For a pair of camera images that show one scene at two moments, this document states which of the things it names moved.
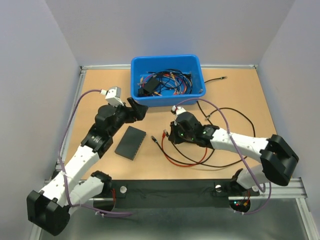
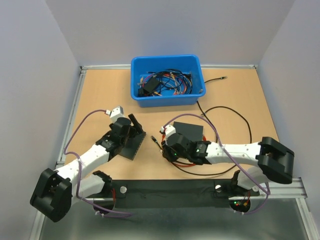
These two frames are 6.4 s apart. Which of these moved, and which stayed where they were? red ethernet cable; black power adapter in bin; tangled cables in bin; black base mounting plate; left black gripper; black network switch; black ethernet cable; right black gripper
Moved: black ethernet cable; right black gripper; left black gripper
Stayed: black power adapter in bin; black base mounting plate; tangled cables in bin; red ethernet cable; black network switch
